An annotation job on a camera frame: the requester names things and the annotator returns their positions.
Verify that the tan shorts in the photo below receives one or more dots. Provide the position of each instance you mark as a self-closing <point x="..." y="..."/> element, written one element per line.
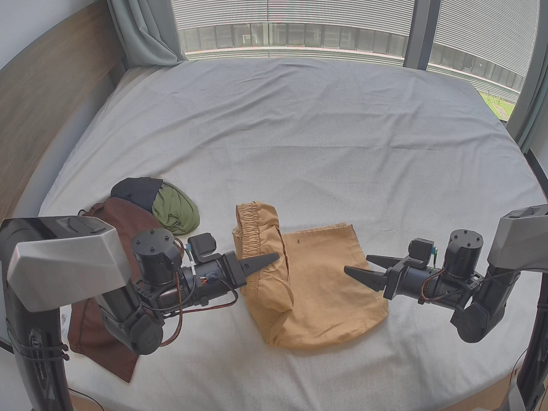
<point x="325" y="281"/>

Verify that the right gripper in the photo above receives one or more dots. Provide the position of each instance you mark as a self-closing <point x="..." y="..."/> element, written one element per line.
<point x="411" y="283"/>

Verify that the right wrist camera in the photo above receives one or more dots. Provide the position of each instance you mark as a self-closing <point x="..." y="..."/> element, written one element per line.
<point x="421" y="251"/>

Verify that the brown shorts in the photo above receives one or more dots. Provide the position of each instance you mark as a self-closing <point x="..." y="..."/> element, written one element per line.
<point x="120" y="216"/>

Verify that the bed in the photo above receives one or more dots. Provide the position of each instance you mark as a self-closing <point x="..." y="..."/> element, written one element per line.
<point x="299" y="144"/>

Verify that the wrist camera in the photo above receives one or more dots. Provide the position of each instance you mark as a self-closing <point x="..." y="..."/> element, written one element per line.
<point x="421" y="251"/>
<point x="203" y="244"/>

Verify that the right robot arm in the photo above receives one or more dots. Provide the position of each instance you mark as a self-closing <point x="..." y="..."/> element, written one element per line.
<point x="518" y="246"/>

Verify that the window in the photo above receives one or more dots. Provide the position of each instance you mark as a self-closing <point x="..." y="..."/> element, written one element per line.
<point x="299" y="7"/>

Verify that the black garment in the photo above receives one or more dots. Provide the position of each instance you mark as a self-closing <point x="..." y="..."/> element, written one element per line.
<point x="132" y="191"/>

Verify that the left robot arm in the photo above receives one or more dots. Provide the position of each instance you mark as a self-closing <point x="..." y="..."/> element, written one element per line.
<point x="64" y="259"/>

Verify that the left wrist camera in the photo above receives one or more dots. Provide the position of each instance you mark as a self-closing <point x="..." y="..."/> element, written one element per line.
<point x="203" y="244"/>

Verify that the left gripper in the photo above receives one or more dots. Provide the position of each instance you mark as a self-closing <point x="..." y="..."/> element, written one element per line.
<point x="214" y="281"/>

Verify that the green garment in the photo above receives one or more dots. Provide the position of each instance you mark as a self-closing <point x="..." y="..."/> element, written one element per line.
<point x="175" y="206"/>

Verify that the grey-green curtain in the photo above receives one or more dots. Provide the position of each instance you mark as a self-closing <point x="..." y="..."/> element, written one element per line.
<point x="137" y="24"/>

